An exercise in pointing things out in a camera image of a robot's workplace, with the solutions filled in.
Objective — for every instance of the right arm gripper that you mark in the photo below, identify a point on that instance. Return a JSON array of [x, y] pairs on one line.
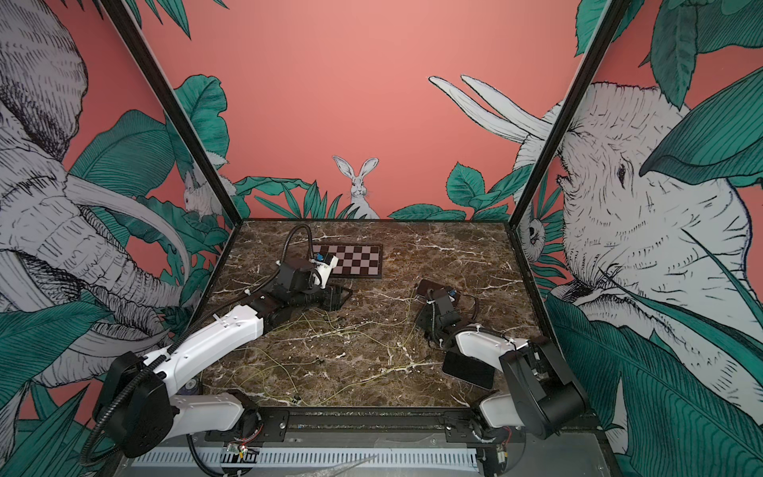
[[421, 317]]

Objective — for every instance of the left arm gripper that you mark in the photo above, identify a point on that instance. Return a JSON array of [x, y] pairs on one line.
[[333, 297]]

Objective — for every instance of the blue smartphone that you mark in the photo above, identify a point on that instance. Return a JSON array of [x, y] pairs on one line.
[[426, 287]]

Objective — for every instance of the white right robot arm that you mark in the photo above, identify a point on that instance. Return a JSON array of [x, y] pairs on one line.
[[543, 393]]

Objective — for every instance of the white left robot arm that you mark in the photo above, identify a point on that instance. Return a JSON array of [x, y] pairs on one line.
[[139, 405]]

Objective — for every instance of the dark chessboard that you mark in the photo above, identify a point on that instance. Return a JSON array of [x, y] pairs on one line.
[[354, 260]]

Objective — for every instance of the purple smartphone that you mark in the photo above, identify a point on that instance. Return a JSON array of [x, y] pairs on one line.
[[469, 370]]

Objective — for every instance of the white slotted cable duct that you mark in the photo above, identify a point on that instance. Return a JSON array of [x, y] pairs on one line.
[[429, 458]]

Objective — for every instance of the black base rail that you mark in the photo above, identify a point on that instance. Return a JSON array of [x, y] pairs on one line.
[[458, 424]]

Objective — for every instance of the black corner frame post right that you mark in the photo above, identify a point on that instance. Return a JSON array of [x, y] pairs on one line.
[[606, 29]]

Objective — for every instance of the black corner frame post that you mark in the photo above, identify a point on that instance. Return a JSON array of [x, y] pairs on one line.
[[126, 26], [606, 29]]

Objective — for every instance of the black corner frame post left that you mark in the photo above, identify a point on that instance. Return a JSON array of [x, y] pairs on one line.
[[126, 26]]

